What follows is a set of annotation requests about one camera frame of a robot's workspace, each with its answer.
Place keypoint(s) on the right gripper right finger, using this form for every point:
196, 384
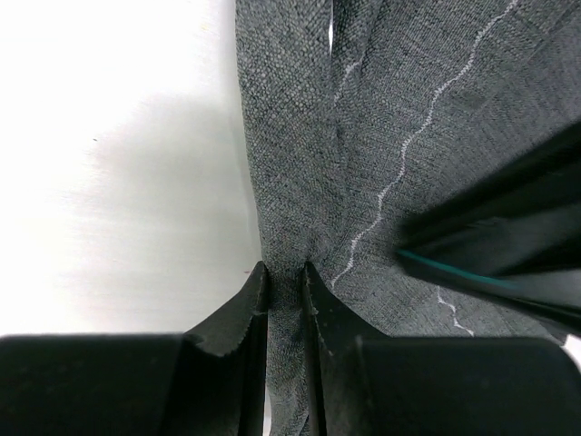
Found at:
363, 382

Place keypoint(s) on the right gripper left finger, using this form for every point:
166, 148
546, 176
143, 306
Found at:
209, 380

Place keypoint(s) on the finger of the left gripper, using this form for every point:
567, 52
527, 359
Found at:
512, 239

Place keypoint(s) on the grey cloth napkin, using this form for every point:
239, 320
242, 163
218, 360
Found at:
359, 113

